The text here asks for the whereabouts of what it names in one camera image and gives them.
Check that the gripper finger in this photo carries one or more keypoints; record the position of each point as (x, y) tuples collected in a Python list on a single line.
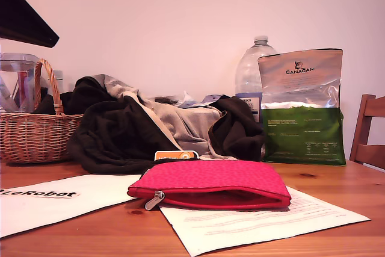
[(18, 19)]

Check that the pink zip pouch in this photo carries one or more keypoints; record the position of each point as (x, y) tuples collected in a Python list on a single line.
[(210, 178)]

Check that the silver green Canagan bag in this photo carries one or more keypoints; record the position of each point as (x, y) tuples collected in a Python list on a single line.
[(303, 130)]

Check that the clear plastic container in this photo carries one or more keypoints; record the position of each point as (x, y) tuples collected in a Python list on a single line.
[(12, 67)]

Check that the dark brown grey-lined hoodie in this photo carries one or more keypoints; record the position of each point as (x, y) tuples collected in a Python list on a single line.
[(114, 136)]

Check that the crumpled blue white packaging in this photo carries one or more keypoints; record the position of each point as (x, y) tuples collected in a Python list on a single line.
[(188, 100)]

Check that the white LeRobot envelope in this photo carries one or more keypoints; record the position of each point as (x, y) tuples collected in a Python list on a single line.
[(60, 206)]

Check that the orange LeRobot sticker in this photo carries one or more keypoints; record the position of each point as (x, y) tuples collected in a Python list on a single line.
[(168, 156)]

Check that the large clear water bottle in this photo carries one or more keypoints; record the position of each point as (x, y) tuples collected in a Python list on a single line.
[(249, 67)]

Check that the printed white paper sheet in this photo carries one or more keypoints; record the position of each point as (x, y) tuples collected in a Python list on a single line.
[(255, 227)]

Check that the wooden chair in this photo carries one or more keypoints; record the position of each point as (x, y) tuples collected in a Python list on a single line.
[(365, 130)]

